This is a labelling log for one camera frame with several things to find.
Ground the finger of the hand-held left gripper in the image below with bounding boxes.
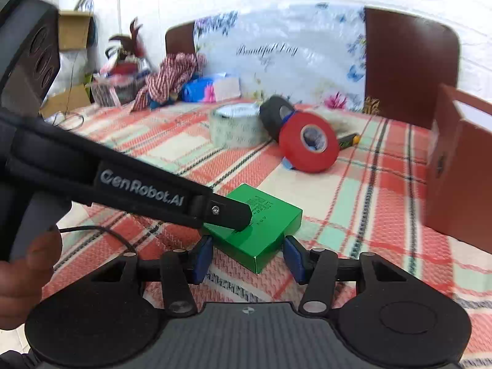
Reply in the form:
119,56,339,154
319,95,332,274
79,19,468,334
192,191,253,233

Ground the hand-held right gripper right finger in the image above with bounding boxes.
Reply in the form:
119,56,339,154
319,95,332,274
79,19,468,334
282,235,414,315

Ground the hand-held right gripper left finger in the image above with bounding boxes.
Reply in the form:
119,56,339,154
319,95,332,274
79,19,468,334
82,234,214,315

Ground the plain green box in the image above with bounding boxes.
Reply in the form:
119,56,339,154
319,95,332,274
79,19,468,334
202,184,304,275

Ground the patterned wide tape roll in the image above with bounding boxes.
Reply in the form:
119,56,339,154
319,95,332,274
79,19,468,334
209,103,266,149

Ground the red tape roll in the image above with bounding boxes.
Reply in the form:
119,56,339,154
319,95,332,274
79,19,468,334
279,112,339,173

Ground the black tape roll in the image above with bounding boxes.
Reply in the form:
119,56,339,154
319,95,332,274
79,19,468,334
259,95,296,143

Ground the green flower-print box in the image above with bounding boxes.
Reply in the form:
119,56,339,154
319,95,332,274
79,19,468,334
337,133,361,150

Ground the bag of cotton swabs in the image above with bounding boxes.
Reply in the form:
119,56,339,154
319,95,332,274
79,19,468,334
327,113,360,137

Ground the brown cardboard storage box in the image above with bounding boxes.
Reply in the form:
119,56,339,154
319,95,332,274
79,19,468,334
425,84,492,256

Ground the person's left hand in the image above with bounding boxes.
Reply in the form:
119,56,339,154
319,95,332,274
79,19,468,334
0,229,63,331

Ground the flat cardboard piece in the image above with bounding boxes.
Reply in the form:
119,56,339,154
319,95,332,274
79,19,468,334
40,82,93,118

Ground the gift basket with decorations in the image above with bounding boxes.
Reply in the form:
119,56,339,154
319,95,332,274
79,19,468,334
92,17,152,106

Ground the white plastic bag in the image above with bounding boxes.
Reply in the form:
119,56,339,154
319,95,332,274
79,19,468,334
59,50,97,85

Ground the plaid blanket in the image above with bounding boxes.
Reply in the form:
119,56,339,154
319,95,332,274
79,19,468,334
38,100,492,366

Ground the blue floral tissue pack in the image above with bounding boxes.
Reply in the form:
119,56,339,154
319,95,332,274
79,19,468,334
181,74,241,104

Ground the red white striped cloth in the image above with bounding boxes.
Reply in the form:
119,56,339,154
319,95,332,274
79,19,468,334
131,53,208,113

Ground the open cardboard box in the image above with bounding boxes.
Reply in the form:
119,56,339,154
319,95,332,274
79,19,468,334
58,11,95,51

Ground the white floral pillow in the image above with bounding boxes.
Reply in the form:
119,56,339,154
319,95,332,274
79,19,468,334
194,3,367,114

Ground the brown board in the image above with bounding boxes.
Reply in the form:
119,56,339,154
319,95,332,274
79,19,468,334
165,21,197,56

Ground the brown box lid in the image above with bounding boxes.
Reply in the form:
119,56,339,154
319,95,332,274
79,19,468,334
364,7,461,129

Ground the black cable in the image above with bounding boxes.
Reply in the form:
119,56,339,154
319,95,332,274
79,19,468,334
58,225,136,255

